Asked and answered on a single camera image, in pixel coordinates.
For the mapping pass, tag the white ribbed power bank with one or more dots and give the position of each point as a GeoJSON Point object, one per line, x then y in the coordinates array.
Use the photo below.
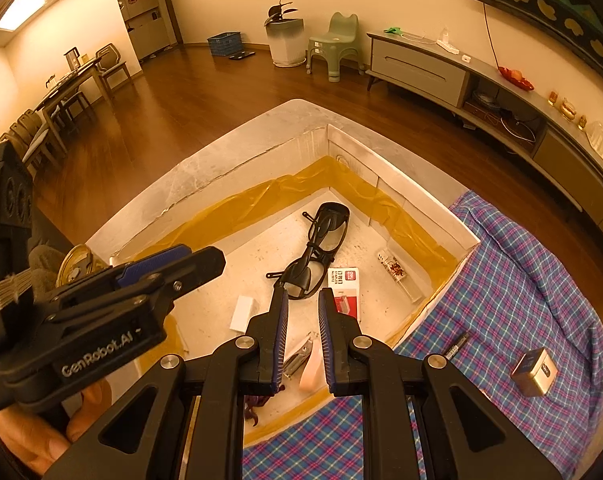
{"type": "Point", "coordinates": [244, 312]}

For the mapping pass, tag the black floor scale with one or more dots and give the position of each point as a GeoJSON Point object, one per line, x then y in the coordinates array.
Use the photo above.
{"type": "Point", "coordinates": [243, 55]}

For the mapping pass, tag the wooden dining chair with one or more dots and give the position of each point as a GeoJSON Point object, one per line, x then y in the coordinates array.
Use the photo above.
{"type": "Point", "coordinates": [29, 135]}
{"type": "Point", "coordinates": [112, 65]}
{"type": "Point", "coordinates": [76, 107]}

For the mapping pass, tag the small grey cube box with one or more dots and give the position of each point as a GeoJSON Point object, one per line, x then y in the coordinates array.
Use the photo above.
{"type": "Point", "coordinates": [531, 372]}

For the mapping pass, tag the green plastic child chair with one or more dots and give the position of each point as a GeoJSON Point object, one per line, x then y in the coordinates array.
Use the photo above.
{"type": "Point", "coordinates": [336, 45]}

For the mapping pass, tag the white cardboard container box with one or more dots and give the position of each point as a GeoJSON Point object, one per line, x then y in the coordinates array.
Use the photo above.
{"type": "Point", "coordinates": [251, 260]}

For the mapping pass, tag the wall television with patterned cover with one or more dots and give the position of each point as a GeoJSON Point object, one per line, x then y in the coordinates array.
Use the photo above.
{"type": "Point", "coordinates": [556, 0]}

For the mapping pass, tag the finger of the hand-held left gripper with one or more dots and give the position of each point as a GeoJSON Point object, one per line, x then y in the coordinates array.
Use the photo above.
{"type": "Point", "coordinates": [151, 259]}
{"type": "Point", "coordinates": [201, 265]}

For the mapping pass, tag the green cloth toy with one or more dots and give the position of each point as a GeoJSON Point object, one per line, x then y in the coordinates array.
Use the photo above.
{"type": "Point", "coordinates": [392, 30]}

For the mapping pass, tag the blue plastic basket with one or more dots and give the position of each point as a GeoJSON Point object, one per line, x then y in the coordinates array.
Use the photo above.
{"type": "Point", "coordinates": [225, 45]}

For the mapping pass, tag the white hallway cupboard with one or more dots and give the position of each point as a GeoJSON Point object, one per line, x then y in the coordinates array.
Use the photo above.
{"type": "Point", "coordinates": [149, 20]}

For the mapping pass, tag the person's left hand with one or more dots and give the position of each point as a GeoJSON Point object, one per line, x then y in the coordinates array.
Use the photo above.
{"type": "Point", "coordinates": [21, 440]}

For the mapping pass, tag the grey television cabinet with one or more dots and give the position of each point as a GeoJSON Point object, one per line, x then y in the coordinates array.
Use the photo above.
{"type": "Point", "coordinates": [416, 70]}

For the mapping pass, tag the dark grey garment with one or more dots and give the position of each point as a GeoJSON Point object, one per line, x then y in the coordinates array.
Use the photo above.
{"type": "Point", "coordinates": [44, 260]}

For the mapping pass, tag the white power strip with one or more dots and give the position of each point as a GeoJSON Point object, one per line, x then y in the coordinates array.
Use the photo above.
{"type": "Point", "coordinates": [449, 45]}

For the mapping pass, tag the black glasses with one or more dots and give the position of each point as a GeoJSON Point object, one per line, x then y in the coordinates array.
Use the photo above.
{"type": "Point", "coordinates": [331, 220]}

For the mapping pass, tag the small amber jar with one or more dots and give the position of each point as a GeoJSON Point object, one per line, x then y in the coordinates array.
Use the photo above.
{"type": "Point", "coordinates": [582, 122]}
{"type": "Point", "coordinates": [553, 98]}

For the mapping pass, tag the small white device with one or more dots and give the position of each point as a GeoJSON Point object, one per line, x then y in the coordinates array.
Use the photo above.
{"type": "Point", "coordinates": [467, 58]}

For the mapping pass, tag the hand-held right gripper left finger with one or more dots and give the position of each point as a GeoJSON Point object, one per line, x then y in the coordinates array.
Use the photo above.
{"type": "Point", "coordinates": [283, 340]}

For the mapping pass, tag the wooden dining table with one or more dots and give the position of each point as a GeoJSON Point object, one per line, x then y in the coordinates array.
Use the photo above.
{"type": "Point", "coordinates": [71, 82]}

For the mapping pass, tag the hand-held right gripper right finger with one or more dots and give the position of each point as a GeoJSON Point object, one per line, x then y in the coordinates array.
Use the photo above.
{"type": "Point", "coordinates": [325, 340]}

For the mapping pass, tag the gold pot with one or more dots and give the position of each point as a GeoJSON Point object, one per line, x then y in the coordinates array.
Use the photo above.
{"type": "Point", "coordinates": [568, 108]}

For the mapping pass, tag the white floor plant pot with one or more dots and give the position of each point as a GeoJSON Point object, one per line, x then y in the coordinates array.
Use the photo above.
{"type": "Point", "coordinates": [285, 45]}

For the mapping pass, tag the black pen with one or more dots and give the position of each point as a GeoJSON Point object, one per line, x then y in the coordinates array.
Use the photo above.
{"type": "Point", "coordinates": [456, 345]}

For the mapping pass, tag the red fruit plate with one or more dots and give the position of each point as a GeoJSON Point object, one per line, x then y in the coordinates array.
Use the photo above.
{"type": "Point", "coordinates": [516, 79]}

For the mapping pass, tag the white staples box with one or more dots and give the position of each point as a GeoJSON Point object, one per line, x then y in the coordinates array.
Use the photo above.
{"type": "Point", "coordinates": [345, 290]}

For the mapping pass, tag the blue plaid cloth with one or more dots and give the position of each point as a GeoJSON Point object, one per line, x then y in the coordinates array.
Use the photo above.
{"type": "Point", "coordinates": [506, 285]}

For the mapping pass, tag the dark leafy plant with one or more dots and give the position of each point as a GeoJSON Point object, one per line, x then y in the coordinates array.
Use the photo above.
{"type": "Point", "coordinates": [279, 12]}

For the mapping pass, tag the gold tumbler with lid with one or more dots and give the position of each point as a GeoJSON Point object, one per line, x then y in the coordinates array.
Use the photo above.
{"type": "Point", "coordinates": [76, 260]}

